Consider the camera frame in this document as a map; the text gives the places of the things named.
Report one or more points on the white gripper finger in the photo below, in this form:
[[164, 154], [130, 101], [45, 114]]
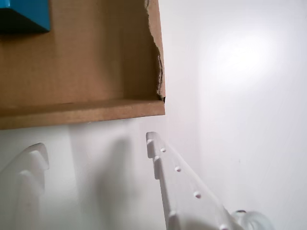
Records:
[[21, 191], [182, 196]]

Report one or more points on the blue cube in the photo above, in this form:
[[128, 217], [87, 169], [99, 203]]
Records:
[[28, 14]]

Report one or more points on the brown cardboard box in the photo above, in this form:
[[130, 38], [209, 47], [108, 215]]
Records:
[[84, 72]]

